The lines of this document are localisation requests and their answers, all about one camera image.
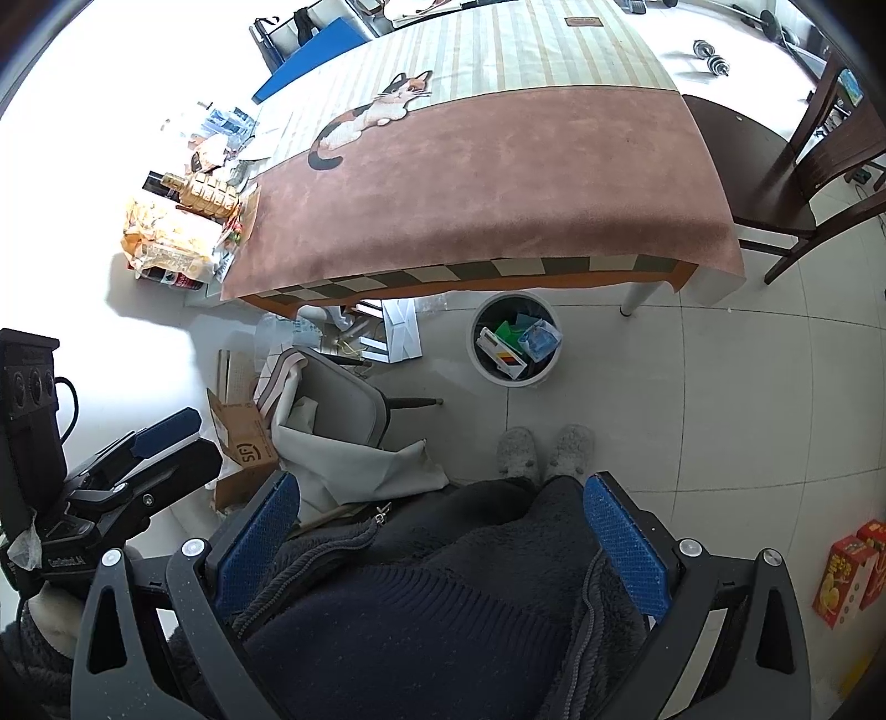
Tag cardboard box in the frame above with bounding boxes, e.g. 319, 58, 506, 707
206, 388, 281, 513

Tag metal dumbbell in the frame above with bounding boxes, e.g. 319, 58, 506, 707
692, 40, 731, 76

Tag clear plastic bag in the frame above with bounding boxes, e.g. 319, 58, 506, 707
256, 311, 326, 361

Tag patterned glass bottle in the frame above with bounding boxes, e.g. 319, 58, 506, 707
162, 172, 243, 219

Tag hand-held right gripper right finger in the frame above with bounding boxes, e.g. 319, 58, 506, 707
583, 472, 812, 720

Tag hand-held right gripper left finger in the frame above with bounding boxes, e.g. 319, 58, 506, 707
69, 471, 302, 720

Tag person's dark fleece clothing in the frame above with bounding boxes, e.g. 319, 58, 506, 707
228, 477, 652, 720

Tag black cable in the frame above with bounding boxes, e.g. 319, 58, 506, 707
54, 376, 80, 444

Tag grey office chair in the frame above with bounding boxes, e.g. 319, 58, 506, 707
253, 349, 451, 517

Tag pink striped tablecloth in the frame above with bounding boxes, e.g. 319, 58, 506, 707
220, 0, 747, 309

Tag red yellow box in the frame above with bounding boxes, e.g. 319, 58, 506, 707
857, 519, 886, 610
811, 536, 880, 630

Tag pack of water bottles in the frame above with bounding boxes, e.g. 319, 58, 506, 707
204, 107, 260, 143

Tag green white medicine box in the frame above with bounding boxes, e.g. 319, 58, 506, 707
477, 327, 526, 379

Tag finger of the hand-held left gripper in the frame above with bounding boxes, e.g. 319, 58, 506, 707
62, 407, 203, 486
121, 438, 224, 517

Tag grey fluffy slipper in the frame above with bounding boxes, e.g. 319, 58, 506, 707
497, 428, 541, 480
547, 424, 595, 479

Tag person's left forearm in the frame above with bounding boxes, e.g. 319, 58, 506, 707
0, 585, 91, 720

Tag black frame chair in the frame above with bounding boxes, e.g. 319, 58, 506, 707
250, 6, 333, 66

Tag dark wooden chair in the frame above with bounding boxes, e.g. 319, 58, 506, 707
682, 65, 886, 286

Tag blue tissue pack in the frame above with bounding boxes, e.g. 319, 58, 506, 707
519, 320, 560, 361

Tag black barbell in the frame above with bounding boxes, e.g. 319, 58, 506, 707
720, 3, 804, 49

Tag white trash bin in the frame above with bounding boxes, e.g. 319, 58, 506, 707
471, 291, 563, 387

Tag bag of yellow snack packets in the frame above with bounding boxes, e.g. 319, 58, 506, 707
121, 196, 221, 281

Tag blue board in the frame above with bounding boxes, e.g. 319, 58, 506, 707
253, 17, 375, 105

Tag white carton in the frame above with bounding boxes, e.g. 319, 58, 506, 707
380, 297, 423, 361

